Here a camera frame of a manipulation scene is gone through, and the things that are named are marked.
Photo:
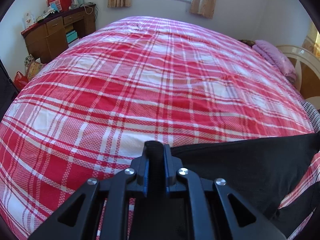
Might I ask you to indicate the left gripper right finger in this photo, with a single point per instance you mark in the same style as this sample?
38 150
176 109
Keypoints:
243 220

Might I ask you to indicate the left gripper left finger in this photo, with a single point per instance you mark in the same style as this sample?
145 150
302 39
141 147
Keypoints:
99 209

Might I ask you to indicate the black pants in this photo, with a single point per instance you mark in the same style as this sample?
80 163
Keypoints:
264 171

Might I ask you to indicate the red plaid bed sheet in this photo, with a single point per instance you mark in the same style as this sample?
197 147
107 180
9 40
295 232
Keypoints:
89 112

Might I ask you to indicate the striped pillow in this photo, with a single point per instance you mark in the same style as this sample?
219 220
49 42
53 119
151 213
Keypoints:
312 114

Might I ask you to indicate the teal storage box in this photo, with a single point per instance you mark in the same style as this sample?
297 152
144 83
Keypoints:
71 36

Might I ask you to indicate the floral patterned bag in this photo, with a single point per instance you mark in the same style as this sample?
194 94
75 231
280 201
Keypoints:
32 67

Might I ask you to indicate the red plastic bag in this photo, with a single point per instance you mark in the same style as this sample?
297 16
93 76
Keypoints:
20 81

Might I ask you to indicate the black folding chair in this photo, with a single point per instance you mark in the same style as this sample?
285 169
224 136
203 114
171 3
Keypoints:
8 91

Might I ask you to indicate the pink folded blanket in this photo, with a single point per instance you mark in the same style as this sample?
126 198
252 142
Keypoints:
275 57

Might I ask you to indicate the cream wooden headboard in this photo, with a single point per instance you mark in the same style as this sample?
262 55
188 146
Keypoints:
307 69

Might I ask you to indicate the brown wooden desk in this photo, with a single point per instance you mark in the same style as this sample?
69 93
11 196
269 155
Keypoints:
48 39

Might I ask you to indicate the red gift bag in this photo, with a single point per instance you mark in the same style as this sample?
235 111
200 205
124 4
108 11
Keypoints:
59 5

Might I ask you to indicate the white greeting card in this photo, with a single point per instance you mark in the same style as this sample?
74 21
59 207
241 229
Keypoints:
28 19

